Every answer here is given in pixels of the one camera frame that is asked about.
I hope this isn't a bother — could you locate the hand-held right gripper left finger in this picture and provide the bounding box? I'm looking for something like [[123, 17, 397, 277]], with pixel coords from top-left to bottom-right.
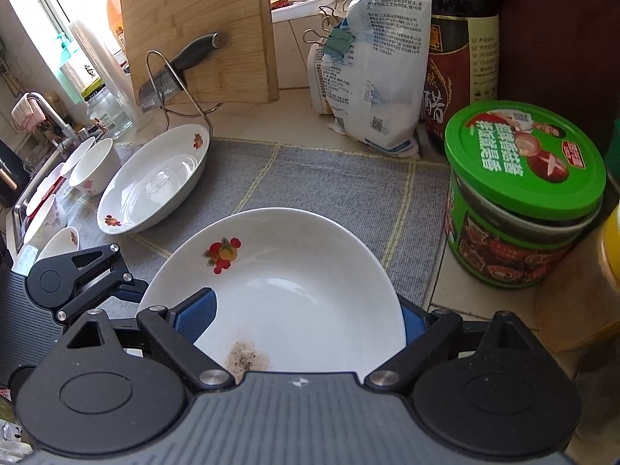
[[65, 288, 236, 394]]

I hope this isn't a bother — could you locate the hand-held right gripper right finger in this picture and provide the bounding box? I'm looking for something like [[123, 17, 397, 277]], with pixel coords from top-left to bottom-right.
[[364, 294, 537, 392]]

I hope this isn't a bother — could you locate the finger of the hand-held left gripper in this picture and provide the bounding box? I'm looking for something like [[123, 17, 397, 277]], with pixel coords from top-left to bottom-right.
[[57, 243, 149, 324]]

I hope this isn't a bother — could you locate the white plate with red print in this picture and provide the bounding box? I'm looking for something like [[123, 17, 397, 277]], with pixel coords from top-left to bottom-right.
[[137, 207, 406, 383], [36, 227, 79, 262], [97, 124, 210, 234]]

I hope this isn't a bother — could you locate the white bowl pink floral print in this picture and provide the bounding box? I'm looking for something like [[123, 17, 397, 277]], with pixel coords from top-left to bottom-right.
[[23, 195, 67, 251], [69, 138, 120, 196]]

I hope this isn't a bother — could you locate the plain white bowl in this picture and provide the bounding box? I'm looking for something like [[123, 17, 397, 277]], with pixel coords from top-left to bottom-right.
[[25, 162, 66, 216]]

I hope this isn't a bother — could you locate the white bowl faint floral print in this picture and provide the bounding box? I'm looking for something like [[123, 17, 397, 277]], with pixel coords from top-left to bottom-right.
[[60, 136, 96, 177]]

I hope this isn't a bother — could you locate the black air fryer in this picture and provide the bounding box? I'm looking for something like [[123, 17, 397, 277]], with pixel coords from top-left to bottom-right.
[[0, 138, 25, 207]]

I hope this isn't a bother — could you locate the grey checked mat cloth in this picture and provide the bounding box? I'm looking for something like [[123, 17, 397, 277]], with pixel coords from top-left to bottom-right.
[[48, 138, 451, 320]]

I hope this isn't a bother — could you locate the clear glass jar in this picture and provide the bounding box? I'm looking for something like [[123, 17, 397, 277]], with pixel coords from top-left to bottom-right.
[[87, 84, 134, 139]]

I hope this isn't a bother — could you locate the metal faucet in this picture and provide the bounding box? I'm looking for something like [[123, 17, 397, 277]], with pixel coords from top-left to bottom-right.
[[26, 92, 81, 148]]

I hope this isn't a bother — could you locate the green lid jar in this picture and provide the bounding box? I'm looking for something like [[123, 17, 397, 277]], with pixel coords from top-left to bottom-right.
[[444, 101, 607, 289]]

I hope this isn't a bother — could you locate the pink dish cloth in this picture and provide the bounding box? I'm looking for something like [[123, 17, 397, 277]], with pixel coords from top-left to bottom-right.
[[12, 97, 44, 131]]

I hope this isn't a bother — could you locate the yellow lid jar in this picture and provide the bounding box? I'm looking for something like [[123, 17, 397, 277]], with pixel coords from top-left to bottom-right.
[[598, 203, 620, 301]]

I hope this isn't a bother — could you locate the stack of clear plastic cups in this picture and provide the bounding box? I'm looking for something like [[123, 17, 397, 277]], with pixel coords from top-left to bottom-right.
[[68, 19, 143, 129]]

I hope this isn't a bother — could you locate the teal bottle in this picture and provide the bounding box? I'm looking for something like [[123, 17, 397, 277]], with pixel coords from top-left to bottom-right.
[[55, 31, 81, 92]]

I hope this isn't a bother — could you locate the green cap bottle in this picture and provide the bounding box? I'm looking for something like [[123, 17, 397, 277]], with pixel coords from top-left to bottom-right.
[[608, 119, 620, 189]]

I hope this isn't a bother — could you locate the white seasoning bag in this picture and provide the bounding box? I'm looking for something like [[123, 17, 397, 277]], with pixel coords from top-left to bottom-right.
[[327, 0, 433, 158]]

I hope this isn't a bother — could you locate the orange oil bottle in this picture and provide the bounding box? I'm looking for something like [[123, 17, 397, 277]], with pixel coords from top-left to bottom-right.
[[107, 0, 129, 59]]

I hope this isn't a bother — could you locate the teal binder clip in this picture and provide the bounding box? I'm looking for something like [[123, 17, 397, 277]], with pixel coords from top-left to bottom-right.
[[303, 19, 357, 59]]

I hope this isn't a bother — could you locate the bamboo cutting board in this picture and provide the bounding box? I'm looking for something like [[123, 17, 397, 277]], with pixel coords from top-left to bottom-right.
[[119, 0, 281, 105]]

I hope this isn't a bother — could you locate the white plastic tray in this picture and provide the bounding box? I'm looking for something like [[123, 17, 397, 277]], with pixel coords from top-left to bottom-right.
[[270, 0, 347, 23]]

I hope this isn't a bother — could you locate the dark vinegar bottle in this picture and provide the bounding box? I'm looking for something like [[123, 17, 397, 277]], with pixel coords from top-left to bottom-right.
[[414, 0, 499, 156]]

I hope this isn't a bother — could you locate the metal wire rack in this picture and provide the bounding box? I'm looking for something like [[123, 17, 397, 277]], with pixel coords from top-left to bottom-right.
[[145, 50, 224, 134]]

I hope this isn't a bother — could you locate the black handled kitchen knife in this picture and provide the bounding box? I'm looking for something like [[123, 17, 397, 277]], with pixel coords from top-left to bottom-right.
[[139, 32, 227, 109]]

